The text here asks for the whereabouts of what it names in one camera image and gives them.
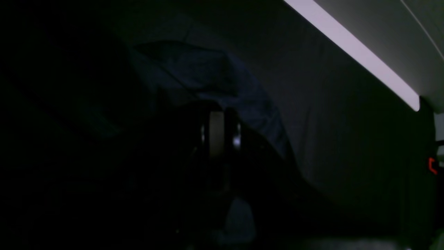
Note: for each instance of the aluminium table frame rail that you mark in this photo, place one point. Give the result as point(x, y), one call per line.
point(349, 43)

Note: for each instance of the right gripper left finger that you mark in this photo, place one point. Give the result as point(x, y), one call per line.
point(182, 157)

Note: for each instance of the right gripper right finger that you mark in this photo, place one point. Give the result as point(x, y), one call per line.
point(274, 186)

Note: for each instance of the dark blue t-shirt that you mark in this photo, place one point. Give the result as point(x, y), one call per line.
point(89, 80)

